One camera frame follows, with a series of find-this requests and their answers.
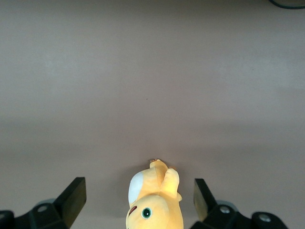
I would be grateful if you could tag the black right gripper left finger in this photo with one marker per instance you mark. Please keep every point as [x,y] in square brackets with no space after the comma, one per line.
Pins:
[64,210]

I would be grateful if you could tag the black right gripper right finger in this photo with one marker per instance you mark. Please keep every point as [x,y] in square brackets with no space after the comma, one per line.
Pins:
[214,214]

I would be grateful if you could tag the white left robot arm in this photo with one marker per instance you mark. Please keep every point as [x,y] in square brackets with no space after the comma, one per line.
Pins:
[293,3]

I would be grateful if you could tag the yellow plush toy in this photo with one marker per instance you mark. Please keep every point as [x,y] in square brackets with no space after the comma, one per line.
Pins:
[155,210]

